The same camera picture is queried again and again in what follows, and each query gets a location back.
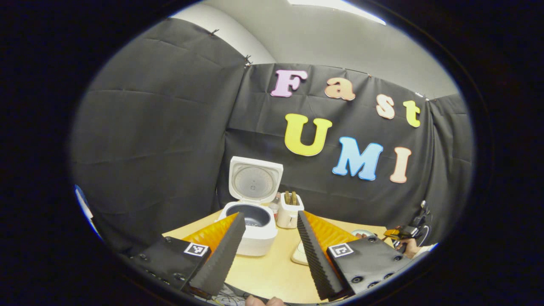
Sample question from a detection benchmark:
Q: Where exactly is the white rice cooker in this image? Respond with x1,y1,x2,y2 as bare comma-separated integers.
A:
218,156,284,257

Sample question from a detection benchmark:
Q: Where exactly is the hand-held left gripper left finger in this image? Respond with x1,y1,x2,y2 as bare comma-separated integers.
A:
130,212,246,300

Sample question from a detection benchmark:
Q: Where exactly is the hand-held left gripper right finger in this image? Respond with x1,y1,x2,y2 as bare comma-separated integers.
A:
297,210,413,301

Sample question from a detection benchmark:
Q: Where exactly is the white toaster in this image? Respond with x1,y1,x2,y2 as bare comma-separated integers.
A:
276,192,305,229

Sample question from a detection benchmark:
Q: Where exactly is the clear box of rice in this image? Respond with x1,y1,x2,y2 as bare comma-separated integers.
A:
291,240,312,266

